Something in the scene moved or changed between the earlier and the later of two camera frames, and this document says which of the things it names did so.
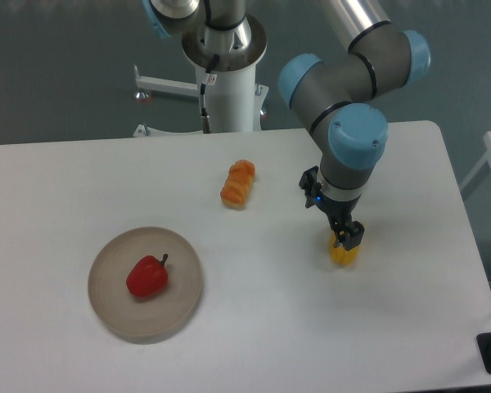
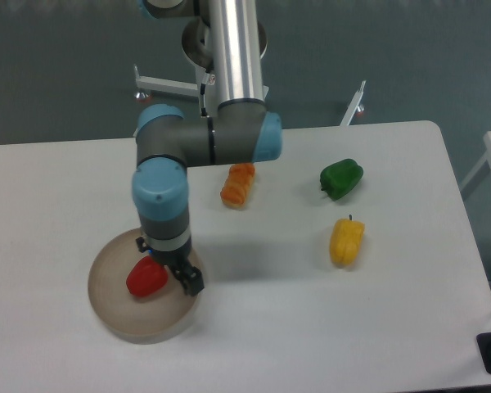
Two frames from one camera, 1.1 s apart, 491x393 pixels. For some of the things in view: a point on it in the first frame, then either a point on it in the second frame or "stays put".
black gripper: [339, 211] → [174, 258]
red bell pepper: [148, 276] stays put
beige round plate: [137, 319] stays put
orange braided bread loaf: [238, 183] stays put
